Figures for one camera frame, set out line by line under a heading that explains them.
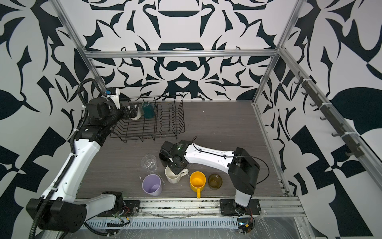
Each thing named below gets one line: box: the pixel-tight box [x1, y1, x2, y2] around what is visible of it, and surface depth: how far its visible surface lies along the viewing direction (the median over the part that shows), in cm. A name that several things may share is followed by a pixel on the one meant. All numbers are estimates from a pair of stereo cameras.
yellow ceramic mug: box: [189, 171, 207, 199], surface depth 77 cm
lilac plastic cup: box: [141, 173, 163, 197], surface depth 74 cm
